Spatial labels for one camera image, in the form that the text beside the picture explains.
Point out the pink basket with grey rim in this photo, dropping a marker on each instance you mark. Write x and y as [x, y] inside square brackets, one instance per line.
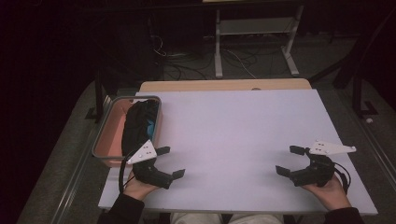
[112, 133]

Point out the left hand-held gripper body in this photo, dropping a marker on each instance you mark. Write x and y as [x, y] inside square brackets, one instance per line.
[149, 171]

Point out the metal floor rail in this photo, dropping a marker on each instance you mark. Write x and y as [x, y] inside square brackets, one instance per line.
[379, 155]
[70, 183]

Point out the small white floor object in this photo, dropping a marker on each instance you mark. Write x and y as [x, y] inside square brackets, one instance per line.
[369, 120]

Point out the person's right leg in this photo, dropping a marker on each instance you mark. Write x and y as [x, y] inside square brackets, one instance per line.
[255, 219]

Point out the white metal stand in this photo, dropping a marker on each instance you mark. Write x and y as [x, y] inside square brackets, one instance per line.
[255, 26]

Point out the person's left hand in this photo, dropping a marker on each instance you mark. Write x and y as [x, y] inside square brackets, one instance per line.
[137, 189]

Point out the person's right hand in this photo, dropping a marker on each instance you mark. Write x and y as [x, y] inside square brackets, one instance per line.
[330, 194]

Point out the person's left leg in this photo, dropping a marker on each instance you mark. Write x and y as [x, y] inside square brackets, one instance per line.
[196, 218]

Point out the black shorts with blue trim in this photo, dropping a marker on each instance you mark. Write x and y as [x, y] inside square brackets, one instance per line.
[137, 124]

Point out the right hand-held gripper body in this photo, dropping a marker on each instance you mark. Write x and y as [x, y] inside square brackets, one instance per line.
[317, 171]

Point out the wooden table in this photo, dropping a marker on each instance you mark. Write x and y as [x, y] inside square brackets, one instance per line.
[224, 84]

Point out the person's leg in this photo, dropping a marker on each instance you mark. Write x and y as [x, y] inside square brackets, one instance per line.
[255, 219]
[196, 218]

